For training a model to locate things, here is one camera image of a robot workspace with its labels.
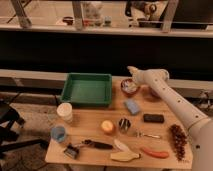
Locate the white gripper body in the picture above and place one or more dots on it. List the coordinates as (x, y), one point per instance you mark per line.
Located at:
(133, 71)

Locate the white towel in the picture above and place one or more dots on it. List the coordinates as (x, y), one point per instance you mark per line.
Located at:
(129, 86)

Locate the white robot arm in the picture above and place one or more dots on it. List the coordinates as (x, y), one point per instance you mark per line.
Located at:
(197, 123)

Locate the red bowl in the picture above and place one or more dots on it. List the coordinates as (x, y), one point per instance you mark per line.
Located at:
(129, 94)

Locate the blue sponge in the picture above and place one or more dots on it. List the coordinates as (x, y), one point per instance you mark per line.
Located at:
(132, 106)

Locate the black rectangular block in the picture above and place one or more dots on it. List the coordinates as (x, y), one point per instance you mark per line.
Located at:
(153, 118)

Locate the small metal cup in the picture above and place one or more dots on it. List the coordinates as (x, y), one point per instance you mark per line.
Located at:
(124, 125)

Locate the green plastic tray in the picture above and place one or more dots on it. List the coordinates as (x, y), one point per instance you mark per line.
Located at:
(87, 89)

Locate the orange round fruit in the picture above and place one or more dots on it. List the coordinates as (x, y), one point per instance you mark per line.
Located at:
(107, 127)

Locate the silver metal utensil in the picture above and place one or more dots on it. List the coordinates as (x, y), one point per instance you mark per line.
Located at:
(140, 134)

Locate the white plastic spatula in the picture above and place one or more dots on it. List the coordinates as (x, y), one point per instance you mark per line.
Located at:
(120, 145)

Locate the dark red grape bunch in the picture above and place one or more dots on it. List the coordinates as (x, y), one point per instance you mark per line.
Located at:
(179, 141)

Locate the white plastic cup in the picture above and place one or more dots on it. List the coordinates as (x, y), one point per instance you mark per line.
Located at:
(64, 110)

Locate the orange carrot toy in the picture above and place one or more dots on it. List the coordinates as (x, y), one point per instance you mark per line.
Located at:
(156, 154)

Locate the blue plastic cup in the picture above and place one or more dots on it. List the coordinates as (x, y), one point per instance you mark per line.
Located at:
(58, 134)

